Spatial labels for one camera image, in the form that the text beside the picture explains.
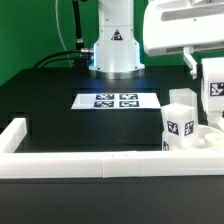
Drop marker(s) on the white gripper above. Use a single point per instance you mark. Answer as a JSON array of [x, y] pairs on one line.
[[173, 26]]

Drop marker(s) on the white round stool seat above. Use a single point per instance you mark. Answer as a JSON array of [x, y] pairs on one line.
[[206, 137]]

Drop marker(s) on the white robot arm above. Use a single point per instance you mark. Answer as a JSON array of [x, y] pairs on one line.
[[116, 53]]

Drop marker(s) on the white fiducial marker sheet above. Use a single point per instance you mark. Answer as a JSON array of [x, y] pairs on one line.
[[116, 101]]

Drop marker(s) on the white U-shaped obstacle fence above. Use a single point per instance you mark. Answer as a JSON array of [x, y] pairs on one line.
[[14, 165]]

